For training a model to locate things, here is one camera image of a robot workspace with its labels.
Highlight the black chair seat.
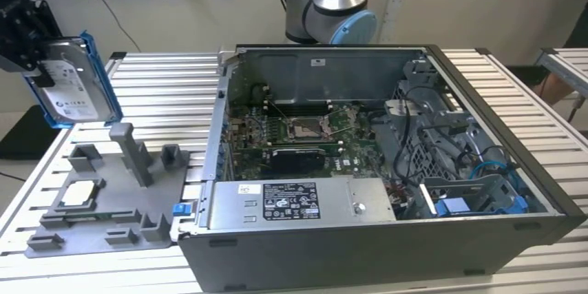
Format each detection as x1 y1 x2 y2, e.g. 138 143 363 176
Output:
0 104 71 161

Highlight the silver CPU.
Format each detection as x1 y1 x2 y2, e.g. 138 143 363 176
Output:
58 180 106 211

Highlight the black graphics card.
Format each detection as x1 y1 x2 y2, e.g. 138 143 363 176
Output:
270 147 328 175

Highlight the slatted metal side table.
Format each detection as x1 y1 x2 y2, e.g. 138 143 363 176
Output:
534 47 588 103

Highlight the green RAM stick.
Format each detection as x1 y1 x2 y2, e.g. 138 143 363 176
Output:
43 209 139 222

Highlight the CPU socket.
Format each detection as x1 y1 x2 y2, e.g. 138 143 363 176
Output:
286 116 332 143

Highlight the hard disk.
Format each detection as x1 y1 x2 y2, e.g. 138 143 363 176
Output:
23 30 123 130

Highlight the blue wire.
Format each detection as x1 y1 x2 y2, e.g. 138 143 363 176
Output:
471 158 523 190

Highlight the blue bay carrier tab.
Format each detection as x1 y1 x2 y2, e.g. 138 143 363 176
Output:
434 197 474 218

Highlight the grey metal disk bay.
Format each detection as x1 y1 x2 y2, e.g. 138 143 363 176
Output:
380 59 548 220

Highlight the black wire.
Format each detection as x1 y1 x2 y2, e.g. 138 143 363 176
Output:
395 94 443 185

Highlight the green motherboard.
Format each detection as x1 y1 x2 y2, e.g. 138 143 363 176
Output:
224 101 402 185

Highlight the grey plastic parts rack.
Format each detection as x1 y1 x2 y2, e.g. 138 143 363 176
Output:
26 123 192 260

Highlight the silver power supply box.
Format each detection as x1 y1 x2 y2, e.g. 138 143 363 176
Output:
206 178 398 231

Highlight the thin black wall cable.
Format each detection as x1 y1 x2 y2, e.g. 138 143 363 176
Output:
79 0 143 53

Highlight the black open PC case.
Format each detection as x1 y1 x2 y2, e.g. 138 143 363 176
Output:
176 43 588 291

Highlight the metal socket cover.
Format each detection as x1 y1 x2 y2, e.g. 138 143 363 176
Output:
323 111 351 137

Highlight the black RAM slot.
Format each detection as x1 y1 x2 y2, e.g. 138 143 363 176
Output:
264 102 331 109

